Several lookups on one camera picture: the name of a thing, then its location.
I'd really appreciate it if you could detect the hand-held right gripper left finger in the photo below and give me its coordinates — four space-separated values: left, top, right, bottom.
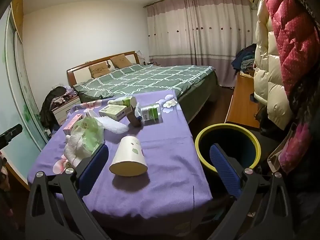
25 144 110 240

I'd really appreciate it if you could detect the small brown box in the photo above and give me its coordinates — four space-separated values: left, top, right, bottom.
126 105 144 128

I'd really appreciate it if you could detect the yellow-rimmed blue bin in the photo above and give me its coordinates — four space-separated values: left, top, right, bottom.
194 124 262 173

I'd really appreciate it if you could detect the clear plastic bottle green label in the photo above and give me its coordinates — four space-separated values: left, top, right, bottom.
140 103 163 124

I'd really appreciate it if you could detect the brown pillow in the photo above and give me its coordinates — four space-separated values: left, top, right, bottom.
89 64 110 78
110 54 133 68

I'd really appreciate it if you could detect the pile of folded clothes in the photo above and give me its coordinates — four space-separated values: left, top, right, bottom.
231 44 257 74

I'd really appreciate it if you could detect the pink floral bag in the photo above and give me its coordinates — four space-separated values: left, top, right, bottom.
281 122 313 173

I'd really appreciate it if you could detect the dark jacket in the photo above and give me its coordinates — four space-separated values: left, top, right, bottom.
40 86 68 135

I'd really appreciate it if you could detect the green white box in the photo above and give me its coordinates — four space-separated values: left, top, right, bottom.
99 104 128 121

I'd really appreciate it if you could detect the floral cloth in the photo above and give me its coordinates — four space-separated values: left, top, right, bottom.
54 87 78 105

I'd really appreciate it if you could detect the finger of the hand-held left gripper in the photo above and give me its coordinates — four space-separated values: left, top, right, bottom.
0 124 23 147

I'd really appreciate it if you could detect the purple floral tablecloth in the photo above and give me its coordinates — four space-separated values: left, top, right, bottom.
27 89 213 219

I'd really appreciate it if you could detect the orange wooden desk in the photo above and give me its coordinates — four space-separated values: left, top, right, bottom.
225 71 262 129

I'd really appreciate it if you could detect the pale green drink carton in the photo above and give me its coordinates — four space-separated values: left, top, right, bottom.
107 96 137 108

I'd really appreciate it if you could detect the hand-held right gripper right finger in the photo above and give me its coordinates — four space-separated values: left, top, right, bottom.
209 144 295 240

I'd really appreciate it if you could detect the red puffer jacket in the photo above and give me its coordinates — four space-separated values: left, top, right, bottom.
260 0 320 105

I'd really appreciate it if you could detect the white puffer jacket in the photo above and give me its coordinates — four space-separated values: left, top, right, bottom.
254 0 295 130

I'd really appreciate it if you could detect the green checked bed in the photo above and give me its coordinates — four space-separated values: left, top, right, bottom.
73 64 220 124

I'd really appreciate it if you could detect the green plastic bag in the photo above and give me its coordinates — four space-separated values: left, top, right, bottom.
71 116 105 155

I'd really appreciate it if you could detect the white nightstand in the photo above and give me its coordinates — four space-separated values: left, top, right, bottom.
52 96 82 127

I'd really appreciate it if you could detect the person's left forearm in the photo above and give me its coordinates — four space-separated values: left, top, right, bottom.
0 152 15 230

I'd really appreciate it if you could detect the wooden bed headboard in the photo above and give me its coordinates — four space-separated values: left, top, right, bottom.
66 51 140 85

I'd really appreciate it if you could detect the pink drink carton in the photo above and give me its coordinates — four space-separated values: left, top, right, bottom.
62 114 84 135

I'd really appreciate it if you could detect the pink white curtain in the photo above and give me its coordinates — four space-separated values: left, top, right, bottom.
144 0 258 88

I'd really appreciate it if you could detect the sliding door wardrobe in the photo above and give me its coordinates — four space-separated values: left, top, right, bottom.
0 0 50 190

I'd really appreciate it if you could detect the white paper cup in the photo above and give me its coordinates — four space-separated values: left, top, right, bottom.
109 135 148 177

